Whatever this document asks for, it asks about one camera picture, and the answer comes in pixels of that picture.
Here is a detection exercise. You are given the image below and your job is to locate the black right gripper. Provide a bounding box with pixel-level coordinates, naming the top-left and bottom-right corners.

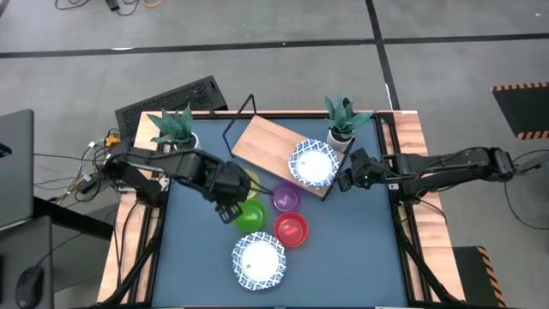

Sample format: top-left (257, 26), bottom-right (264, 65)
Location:
top-left (336, 148), bottom-right (389, 193)

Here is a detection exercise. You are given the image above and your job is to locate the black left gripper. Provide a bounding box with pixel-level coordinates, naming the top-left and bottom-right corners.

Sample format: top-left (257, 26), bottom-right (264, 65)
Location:
top-left (204, 160), bottom-right (252, 225)

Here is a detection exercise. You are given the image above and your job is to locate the green plastic bowl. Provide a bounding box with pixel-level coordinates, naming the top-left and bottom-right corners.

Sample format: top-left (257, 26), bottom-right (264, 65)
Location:
top-left (233, 199), bottom-right (268, 233)

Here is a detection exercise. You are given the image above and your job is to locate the blue patterned paper bowl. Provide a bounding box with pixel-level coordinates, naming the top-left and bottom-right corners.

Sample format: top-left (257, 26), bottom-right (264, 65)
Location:
top-left (287, 137), bottom-right (341, 191)
top-left (231, 231), bottom-right (287, 292)

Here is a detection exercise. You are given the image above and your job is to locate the yellow plastic bowl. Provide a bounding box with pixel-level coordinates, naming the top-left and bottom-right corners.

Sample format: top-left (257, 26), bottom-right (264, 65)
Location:
top-left (244, 170), bottom-right (262, 202)

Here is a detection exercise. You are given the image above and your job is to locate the green plant in white pot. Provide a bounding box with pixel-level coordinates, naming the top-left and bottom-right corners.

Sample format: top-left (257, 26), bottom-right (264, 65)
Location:
top-left (147, 104), bottom-right (201, 151)
top-left (323, 94), bottom-right (374, 154)

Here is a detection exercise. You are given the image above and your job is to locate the purple plastic bowl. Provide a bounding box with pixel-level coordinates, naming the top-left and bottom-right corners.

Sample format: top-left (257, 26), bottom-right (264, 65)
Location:
top-left (269, 180), bottom-right (303, 213)

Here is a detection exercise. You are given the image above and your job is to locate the red plastic bowl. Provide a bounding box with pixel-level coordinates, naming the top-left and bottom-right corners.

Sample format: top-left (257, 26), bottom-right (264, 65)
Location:
top-left (273, 211), bottom-right (310, 248)

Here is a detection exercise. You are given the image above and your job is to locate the blue table mat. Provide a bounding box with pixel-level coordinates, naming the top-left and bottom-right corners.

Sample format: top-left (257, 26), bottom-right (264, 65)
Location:
top-left (151, 118), bottom-right (409, 308)

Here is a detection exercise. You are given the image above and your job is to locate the black perforated panel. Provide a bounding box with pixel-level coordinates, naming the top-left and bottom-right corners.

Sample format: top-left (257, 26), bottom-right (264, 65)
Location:
top-left (114, 75), bottom-right (229, 141)

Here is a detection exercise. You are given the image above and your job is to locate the black power strip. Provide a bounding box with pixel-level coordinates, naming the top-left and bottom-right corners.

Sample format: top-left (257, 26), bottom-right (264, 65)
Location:
top-left (79, 171), bottom-right (125, 195)

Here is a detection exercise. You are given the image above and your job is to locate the black desk bar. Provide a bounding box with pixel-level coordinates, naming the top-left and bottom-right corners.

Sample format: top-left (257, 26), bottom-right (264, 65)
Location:
top-left (33, 196), bottom-right (115, 240)

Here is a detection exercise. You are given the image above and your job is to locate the black mat with orange stripes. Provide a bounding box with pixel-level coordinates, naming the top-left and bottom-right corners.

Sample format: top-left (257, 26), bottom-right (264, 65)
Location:
top-left (452, 245), bottom-right (508, 309)
top-left (492, 82), bottom-right (549, 141)

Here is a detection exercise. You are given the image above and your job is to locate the black computer mouse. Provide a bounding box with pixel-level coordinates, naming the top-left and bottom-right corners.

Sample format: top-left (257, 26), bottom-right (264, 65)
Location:
top-left (15, 265), bottom-right (46, 309)

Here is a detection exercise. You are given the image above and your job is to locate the grey laptop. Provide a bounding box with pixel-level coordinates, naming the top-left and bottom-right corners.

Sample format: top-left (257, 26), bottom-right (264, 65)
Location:
top-left (0, 108), bottom-right (35, 229)

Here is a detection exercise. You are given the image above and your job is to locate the grey desk pad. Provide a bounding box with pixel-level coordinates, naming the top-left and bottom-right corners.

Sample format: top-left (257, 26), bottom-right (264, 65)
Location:
top-left (0, 215), bottom-right (55, 309)

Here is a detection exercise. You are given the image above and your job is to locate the wooden shelf with black frame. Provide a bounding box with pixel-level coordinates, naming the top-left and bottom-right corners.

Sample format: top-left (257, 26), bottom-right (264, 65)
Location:
top-left (221, 93), bottom-right (356, 202)

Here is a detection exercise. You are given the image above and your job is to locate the black table frame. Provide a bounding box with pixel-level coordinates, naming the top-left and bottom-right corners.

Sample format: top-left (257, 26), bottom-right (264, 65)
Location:
top-left (92, 109), bottom-right (471, 309)

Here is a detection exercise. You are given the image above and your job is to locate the thin mouse cable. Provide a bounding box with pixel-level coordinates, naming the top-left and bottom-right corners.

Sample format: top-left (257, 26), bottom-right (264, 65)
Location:
top-left (32, 205), bottom-right (117, 270)

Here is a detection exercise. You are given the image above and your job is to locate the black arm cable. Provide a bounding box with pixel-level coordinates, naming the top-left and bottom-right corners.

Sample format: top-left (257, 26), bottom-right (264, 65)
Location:
top-left (504, 179), bottom-right (549, 231)

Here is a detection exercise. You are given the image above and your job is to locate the thin grey cable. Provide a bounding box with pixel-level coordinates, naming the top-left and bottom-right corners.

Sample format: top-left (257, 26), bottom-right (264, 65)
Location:
top-left (33, 151), bottom-right (89, 163)

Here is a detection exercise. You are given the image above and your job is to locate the black floor cable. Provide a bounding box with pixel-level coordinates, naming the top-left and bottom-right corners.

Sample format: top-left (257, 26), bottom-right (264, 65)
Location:
top-left (54, 0), bottom-right (92, 11)

